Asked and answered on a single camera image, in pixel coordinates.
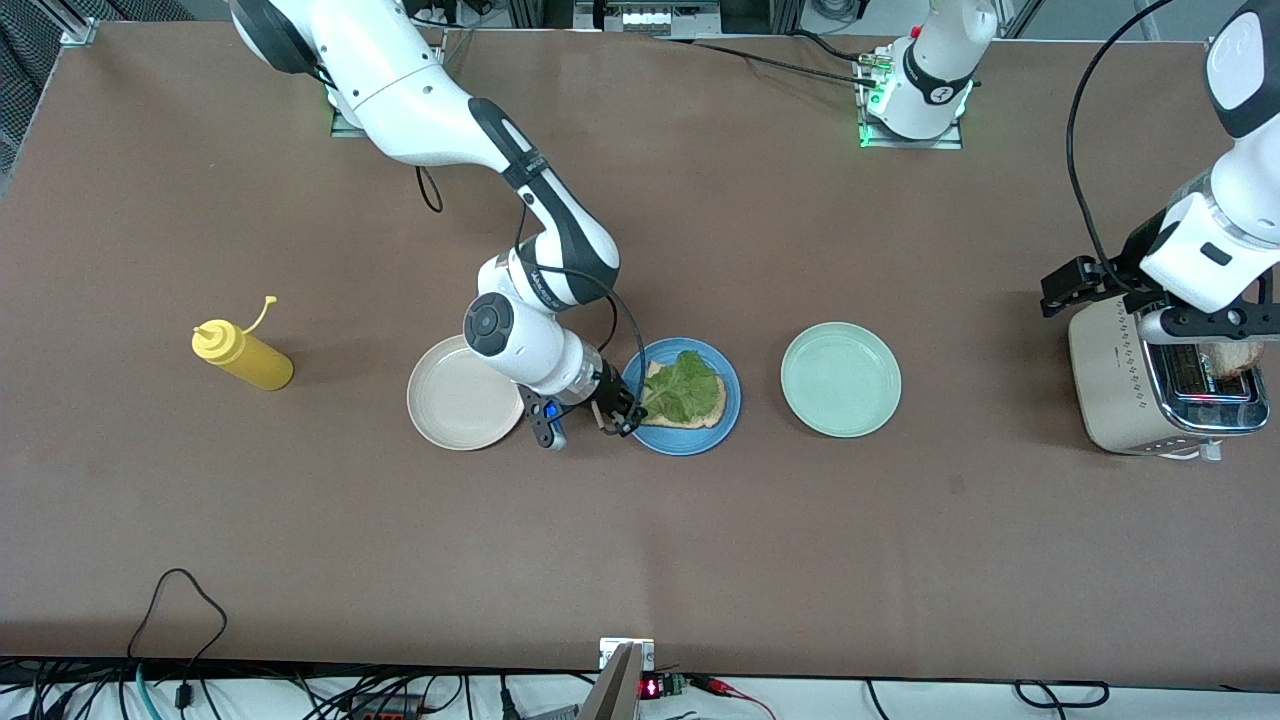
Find thin black looped cable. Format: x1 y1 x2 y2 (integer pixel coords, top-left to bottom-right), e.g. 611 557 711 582
125 568 229 713

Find brown bread slice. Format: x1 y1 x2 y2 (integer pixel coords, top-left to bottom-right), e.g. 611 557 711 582
645 361 728 430
1195 340 1267 380

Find cream chrome toaster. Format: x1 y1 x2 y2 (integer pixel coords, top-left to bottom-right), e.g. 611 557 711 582
1067 300 1271 464

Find black coiled cable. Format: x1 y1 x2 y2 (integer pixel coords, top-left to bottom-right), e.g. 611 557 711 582
1015 680 1111 709

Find grey metal camera mount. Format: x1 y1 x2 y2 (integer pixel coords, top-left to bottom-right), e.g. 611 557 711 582
578 637 656 720

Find red clip wires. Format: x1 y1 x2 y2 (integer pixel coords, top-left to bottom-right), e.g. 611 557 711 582
690 675 776 720

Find green lettuce leaf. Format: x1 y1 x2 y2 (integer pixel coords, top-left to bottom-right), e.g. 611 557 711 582
640 349 727 424

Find mint green round plate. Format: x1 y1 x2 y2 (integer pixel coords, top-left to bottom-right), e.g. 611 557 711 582
780 321 903 439

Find blue round plate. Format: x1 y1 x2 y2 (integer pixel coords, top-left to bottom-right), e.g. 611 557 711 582
618 337 743 457

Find long black table cable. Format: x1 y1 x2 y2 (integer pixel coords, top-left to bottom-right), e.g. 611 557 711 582
650 34 881 91

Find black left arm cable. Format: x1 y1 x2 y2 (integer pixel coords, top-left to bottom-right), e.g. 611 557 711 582
1066 0 1176 296

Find grey mesh fabric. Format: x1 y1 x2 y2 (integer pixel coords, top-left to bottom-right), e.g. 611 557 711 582
0 0 191 171

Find beige round plate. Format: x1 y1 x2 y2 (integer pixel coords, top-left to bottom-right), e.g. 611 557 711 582
406 333 530 452

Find yellow mustard squeeze bottle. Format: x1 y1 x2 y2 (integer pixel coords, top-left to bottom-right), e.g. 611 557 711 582
191 295 295 392

